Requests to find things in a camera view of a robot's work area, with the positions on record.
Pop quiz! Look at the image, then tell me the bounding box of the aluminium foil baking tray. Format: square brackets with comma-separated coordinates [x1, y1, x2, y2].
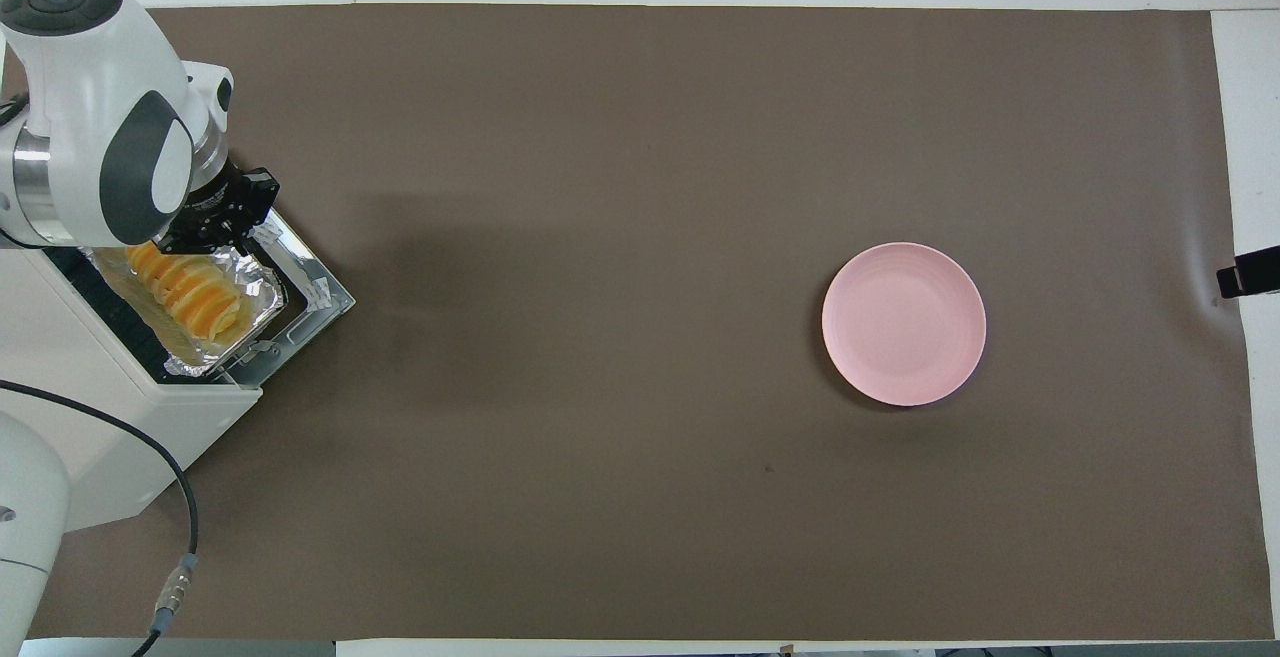
[85, 242, 288, 380]

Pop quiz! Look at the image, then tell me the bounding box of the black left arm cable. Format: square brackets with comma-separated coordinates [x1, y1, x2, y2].
[0, 380, 199, 657]

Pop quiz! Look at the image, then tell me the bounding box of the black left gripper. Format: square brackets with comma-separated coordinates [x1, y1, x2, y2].
[160, 162, 281, 256]

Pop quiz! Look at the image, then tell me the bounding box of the cream toaster oven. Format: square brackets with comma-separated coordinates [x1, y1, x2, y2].
[0, 237, 263, 548]

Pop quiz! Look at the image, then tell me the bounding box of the pink round plate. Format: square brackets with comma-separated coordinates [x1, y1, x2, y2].
[822, 242, 987, 407]

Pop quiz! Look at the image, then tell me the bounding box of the glass oven door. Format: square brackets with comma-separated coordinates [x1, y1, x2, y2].
[225, 207, 356, 388]

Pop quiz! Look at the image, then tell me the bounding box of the golden ridged bread loaf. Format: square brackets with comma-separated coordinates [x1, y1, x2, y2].
[125, 242, 246, 343]

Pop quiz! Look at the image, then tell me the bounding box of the brown table mat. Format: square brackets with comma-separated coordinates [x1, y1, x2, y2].
[0, 4, 1273, 641]

